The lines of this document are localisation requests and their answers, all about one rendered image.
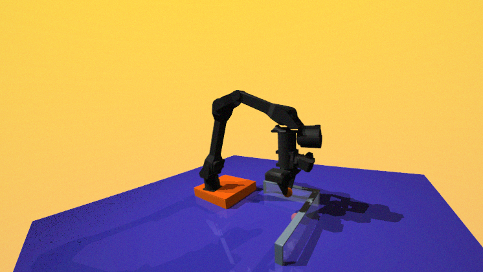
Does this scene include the clear low corner walls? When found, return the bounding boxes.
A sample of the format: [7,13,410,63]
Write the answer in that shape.
[264,183,320,265]

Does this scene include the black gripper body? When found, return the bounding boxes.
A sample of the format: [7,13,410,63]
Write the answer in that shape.
[265,147,298,184]

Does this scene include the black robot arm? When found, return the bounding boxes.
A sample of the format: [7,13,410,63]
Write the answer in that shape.
[199,90,322,192]

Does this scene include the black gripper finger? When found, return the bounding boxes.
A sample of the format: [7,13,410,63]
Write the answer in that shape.
[278,176,293,196]
[289,169,301,189]

